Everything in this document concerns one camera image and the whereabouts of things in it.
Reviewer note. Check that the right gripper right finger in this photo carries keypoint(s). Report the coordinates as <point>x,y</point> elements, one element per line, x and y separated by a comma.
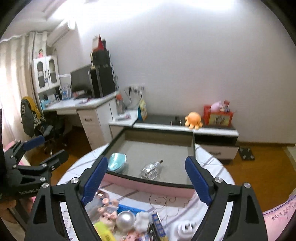
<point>246,219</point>

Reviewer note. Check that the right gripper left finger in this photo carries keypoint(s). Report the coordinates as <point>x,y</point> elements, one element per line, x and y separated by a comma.
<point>46,220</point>

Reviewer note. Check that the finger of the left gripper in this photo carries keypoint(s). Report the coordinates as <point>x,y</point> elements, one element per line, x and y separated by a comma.
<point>18,148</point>
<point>54,159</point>

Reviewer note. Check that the pink doll figure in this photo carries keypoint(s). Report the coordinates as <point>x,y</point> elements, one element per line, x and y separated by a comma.
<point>107,209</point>

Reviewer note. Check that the person's hand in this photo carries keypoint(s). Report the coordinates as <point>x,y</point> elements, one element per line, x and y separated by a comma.
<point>6,204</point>

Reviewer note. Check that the pink bedding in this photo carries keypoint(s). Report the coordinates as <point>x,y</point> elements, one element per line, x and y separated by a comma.
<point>276,219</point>

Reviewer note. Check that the office chair with clothes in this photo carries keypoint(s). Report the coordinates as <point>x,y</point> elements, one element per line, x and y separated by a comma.
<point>36,124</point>

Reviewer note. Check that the yellow packet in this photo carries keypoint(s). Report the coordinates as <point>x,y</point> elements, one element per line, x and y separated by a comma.
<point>103,231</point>

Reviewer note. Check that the white plug toy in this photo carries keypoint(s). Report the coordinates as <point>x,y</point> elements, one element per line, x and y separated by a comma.
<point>182,230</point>

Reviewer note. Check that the teal round tin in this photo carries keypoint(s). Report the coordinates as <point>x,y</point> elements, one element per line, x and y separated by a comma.
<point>117,162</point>

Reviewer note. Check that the white desk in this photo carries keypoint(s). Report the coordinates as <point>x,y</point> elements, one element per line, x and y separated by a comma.
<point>95,116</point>

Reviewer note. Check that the black floor scale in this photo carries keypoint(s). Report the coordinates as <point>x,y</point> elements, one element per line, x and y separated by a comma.
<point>246,154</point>

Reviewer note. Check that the silver pearl ball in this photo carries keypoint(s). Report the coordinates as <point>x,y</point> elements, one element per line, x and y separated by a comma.
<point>125,221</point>

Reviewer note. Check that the blue yellow card pack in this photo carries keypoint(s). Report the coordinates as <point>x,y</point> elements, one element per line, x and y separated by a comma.
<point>158,231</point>

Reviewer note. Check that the white glass-door cabinet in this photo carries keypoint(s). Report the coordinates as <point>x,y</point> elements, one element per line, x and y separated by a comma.
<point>45,73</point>

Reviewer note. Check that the low tv cabinet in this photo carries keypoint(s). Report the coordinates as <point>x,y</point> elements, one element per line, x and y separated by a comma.
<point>219,141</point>

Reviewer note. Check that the black computer monitor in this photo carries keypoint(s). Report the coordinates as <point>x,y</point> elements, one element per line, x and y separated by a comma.
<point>80,82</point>

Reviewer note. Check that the clear water bottle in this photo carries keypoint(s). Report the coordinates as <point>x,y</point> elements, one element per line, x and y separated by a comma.
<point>120,106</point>

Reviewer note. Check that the blue rectangular case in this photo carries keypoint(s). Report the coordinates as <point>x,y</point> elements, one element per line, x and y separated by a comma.
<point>133,210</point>

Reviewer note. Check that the black computer tower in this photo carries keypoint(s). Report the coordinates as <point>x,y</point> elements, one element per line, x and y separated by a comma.
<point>102,81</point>

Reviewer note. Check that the pink storage box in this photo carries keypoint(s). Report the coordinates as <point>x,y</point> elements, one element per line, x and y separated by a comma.
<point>142,148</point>

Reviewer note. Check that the snack bag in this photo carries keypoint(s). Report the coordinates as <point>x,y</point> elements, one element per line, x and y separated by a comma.
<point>142,110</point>

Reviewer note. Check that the red storage crate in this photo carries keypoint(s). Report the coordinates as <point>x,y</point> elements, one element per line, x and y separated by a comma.
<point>220,118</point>

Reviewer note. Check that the orange octopus plush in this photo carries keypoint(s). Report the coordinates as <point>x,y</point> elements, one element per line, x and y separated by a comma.
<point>193,121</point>

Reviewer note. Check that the black speaker box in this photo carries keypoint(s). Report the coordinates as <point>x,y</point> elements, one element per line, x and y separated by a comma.
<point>100,58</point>

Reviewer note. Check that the pink plush toy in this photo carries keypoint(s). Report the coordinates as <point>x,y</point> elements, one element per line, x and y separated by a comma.
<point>215,107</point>

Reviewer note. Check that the white air conditioner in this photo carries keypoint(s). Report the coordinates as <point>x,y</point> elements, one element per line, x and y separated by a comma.
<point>60,31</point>

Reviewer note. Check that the wall power outlet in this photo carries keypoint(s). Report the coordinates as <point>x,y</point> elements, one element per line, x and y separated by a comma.
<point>135,88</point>

